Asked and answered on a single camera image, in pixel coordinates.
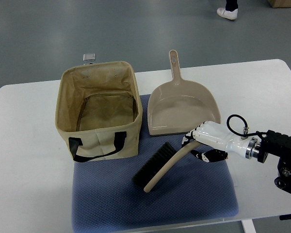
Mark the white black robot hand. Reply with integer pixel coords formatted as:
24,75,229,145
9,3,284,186
182,121,260,163

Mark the pink hand broom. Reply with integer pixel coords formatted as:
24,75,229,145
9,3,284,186
132,140,201,193

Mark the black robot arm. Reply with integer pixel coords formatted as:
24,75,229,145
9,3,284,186
258,130,291,194

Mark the yellow fabric bag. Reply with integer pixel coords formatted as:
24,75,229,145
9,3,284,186
55,61,143,163

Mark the pink dustpan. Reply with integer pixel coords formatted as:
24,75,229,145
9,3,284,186
147,50,221,136

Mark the white table leg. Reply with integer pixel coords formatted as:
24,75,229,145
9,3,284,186
241,219,256,233

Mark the black table control panel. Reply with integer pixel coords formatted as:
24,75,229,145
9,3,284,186
279,214,291,221

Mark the white shoe of person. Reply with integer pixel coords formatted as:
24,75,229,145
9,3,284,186
216,0,238,20

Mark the blue textured mat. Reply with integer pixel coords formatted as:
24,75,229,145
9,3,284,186
71,94,240,233

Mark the brown cardboard box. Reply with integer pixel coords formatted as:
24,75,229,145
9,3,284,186
268,0,291,8

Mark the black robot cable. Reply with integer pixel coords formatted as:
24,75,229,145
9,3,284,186
226,114,268,140

